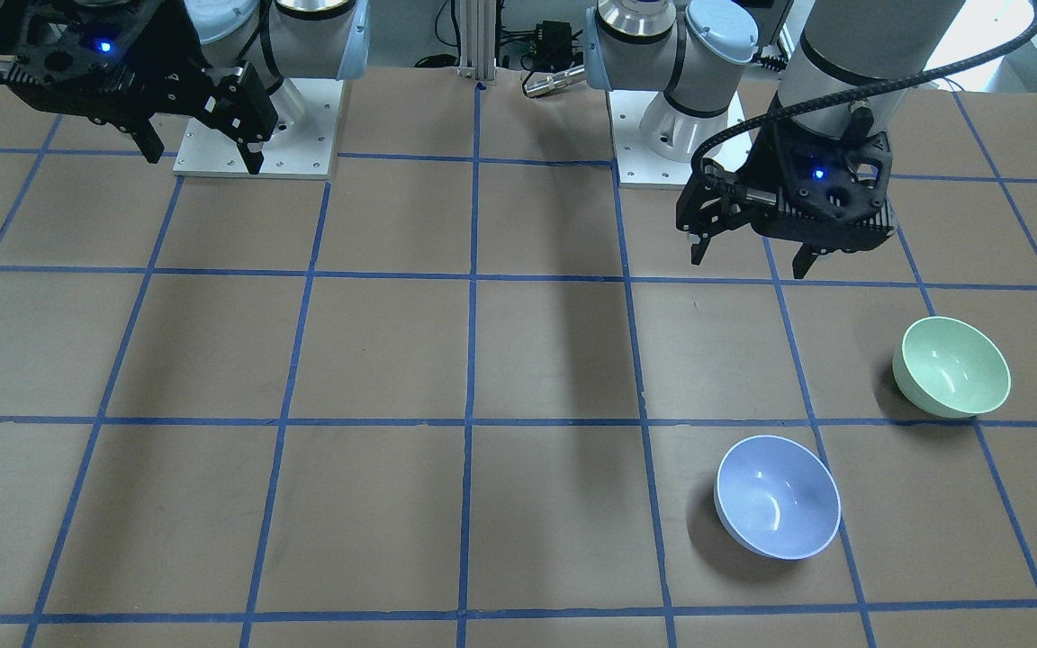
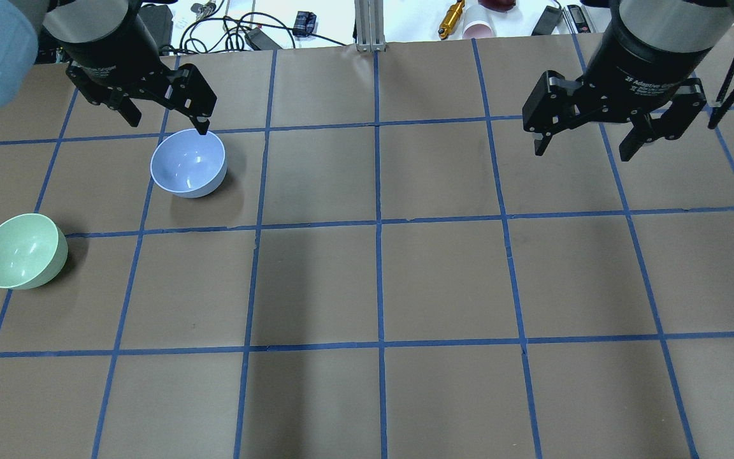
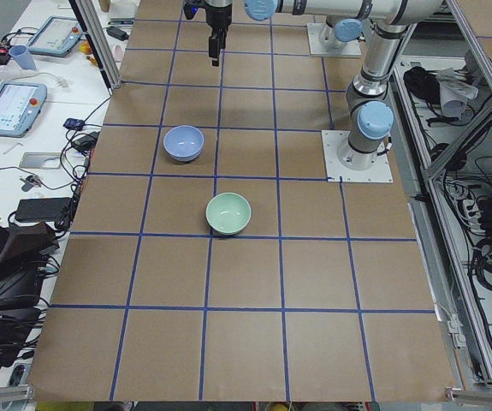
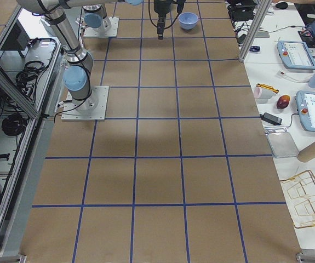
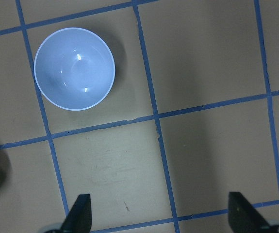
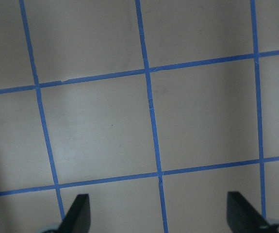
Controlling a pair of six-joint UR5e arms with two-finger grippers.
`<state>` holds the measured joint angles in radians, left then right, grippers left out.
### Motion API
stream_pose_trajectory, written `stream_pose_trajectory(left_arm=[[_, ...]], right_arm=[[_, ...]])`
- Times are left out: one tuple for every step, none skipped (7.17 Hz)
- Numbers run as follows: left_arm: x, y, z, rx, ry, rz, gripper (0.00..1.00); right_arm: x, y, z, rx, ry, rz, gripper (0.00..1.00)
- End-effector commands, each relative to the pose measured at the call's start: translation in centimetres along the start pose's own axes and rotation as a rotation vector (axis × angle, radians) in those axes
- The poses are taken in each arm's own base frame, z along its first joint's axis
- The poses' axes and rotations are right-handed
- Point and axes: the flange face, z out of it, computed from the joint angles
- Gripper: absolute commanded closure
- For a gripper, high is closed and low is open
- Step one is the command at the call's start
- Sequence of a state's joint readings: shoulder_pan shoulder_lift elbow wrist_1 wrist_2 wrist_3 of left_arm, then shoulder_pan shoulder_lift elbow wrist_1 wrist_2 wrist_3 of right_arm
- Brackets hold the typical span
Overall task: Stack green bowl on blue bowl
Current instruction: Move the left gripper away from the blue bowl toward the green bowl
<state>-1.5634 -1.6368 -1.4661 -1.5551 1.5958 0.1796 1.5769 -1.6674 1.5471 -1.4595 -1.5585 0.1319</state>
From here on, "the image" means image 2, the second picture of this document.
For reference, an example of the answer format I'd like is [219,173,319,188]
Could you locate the black cable bundle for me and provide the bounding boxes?
[179,0,349,55]

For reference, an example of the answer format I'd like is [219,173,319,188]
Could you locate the black power adapter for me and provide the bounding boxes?
[244,28,283,50]

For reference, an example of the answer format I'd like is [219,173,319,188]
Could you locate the gold metal cylinder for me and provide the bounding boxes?
[437,0,465,40]

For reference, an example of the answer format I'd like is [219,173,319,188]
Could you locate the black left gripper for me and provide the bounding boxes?
[61,6,217,135]

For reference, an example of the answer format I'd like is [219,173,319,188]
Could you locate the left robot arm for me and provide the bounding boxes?
[0,1,217,135]

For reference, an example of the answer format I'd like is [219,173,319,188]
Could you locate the green bowl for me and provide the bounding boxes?
[0,213,69,290]

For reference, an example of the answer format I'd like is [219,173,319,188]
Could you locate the black remote device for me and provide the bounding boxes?
[566,4,593,34]

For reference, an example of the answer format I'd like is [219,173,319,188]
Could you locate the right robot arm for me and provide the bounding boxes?
[522,1,734,161]

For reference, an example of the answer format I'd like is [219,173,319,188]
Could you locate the aluminium frame post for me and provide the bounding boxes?
[354,0,387,53]

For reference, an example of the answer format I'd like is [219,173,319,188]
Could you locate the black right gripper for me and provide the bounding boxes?
[522,17,717,162]

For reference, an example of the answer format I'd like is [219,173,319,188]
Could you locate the blue bowl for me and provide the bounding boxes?
[150,129,228,198]

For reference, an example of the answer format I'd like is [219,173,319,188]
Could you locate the pink paper cup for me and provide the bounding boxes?
[460,4,495,39]

